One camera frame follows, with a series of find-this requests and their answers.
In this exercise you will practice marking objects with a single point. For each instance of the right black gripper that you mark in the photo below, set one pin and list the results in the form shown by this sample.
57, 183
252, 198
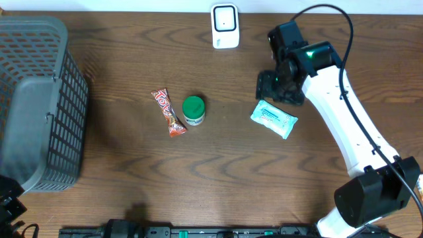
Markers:
264, 88

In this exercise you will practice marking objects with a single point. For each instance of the teal wet wipes pack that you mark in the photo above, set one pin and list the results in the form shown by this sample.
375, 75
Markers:
273, 118

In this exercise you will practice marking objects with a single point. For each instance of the green lid jar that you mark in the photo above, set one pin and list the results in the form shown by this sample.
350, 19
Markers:
194, 110

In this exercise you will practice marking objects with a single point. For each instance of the red chocolate bar wrapper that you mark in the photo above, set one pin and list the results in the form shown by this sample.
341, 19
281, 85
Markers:
175, 126

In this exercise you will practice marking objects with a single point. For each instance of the orange snack packet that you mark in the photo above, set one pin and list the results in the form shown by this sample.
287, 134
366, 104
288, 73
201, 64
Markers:
419, 186

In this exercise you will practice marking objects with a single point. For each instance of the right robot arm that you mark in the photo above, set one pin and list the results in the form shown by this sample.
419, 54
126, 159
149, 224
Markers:
381, 182

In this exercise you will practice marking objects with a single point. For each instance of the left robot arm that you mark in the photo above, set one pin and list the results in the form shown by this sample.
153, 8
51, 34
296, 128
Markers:
12, 208

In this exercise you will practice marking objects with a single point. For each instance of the white barcode scanner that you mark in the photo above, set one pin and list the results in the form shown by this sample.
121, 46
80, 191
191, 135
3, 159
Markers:
225, 26

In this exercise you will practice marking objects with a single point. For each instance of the grey plastic mesh basket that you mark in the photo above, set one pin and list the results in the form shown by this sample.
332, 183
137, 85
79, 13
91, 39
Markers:
44, 100

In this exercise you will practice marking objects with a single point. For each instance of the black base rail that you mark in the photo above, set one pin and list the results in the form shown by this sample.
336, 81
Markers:
127, 229

